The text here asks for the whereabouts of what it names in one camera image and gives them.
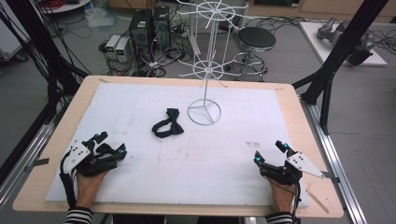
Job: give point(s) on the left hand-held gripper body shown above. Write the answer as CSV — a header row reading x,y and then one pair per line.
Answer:
x,y
93,161

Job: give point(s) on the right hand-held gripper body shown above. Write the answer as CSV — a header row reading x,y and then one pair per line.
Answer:
x,y
289,169

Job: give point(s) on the black bow tie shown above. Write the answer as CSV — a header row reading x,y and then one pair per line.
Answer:
x,y
169,126

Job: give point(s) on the person's left hand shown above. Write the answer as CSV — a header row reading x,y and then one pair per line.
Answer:
x,y
88,188

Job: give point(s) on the person's right hand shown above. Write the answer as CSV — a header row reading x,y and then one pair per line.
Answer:
x,y
283,196

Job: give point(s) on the thin wooden stick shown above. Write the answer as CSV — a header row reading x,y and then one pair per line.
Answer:
x,y
317,201

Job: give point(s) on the person's right striped sleeve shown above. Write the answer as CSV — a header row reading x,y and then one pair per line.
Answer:
x,y
280,218

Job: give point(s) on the person's striped sleeve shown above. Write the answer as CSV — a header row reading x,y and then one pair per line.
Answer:
x,y
79,216
280,218

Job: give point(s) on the person's left striped sleeve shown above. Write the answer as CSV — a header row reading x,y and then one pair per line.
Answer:
x,y
79,216

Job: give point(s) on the white foam mat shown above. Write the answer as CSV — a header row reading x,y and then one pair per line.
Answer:
x,y
193,174

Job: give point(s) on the grey bench power supply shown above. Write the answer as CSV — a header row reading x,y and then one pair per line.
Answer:
x,y
112,45
123,49

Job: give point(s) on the white floor board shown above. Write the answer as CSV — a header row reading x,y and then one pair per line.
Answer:
x,y
314,40

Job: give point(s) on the black round stool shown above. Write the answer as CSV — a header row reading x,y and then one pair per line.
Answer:
x,y
256,39

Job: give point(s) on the black computer tower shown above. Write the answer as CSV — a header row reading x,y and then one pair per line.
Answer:
x,y
162,26
140,29

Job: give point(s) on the clear plastic bag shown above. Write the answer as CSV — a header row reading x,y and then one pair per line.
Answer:
x,y
101,17

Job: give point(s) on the grey robot part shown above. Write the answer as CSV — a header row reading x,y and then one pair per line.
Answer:
x,y
358,40

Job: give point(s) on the round white table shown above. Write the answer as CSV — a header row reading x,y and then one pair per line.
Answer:
x,y
67,6

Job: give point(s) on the aluminium rail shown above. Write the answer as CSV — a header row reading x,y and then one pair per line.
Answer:
x,y
28,152
334,158

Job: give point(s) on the black metal frame strut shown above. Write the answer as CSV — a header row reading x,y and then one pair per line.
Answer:
x,y
40,46
345,46

